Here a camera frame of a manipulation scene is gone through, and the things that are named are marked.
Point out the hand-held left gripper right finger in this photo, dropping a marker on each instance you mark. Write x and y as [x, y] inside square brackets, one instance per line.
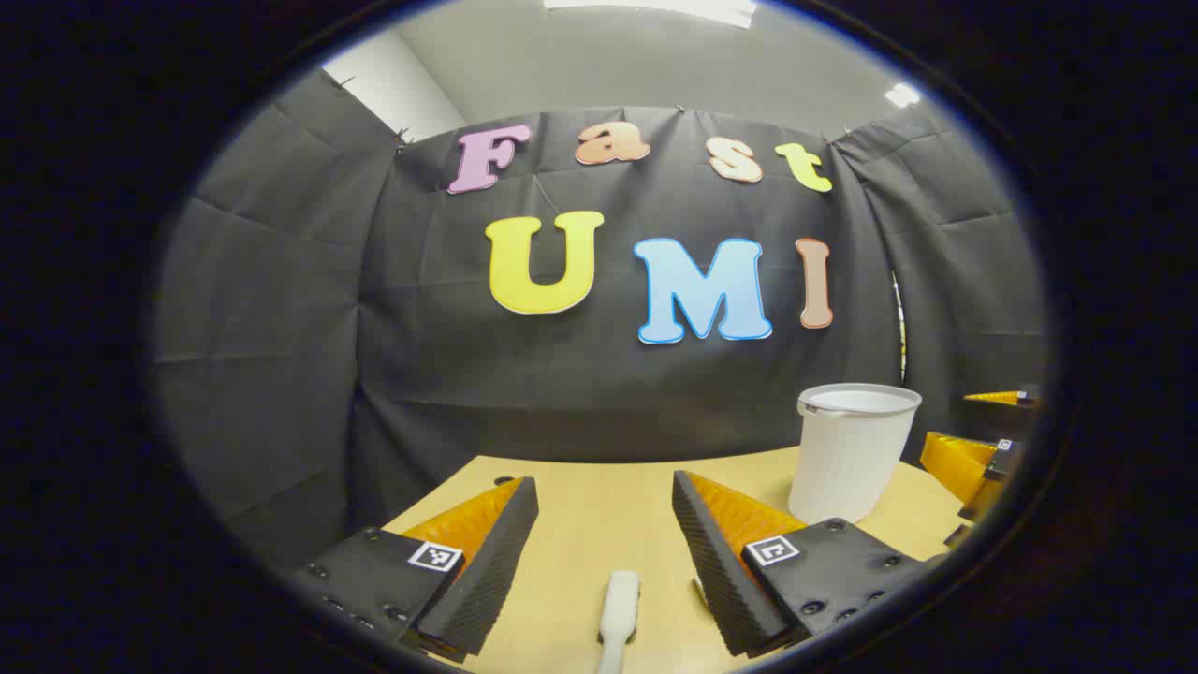
[707, 552]

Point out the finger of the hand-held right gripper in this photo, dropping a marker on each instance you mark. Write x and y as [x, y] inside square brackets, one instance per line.
[1006, 398]
[964, 463]

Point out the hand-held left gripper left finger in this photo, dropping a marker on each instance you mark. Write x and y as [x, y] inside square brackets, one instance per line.
[496, 552]

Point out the small white broom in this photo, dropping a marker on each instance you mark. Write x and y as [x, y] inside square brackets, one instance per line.
[618, 608]

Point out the white ribbed garbage bin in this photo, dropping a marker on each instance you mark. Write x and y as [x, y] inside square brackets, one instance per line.
[847, 459]

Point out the light wooden desktop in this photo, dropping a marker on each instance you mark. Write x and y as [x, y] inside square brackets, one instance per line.
[599, 524]

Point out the black backdrop cloth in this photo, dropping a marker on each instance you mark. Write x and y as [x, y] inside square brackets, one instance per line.
[599, 393]

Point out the small ceiling light panel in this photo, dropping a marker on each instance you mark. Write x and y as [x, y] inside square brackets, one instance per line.
[902, 95]

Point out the long ceiling light panel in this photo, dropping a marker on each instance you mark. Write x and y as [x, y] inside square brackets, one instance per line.
[655, 7]

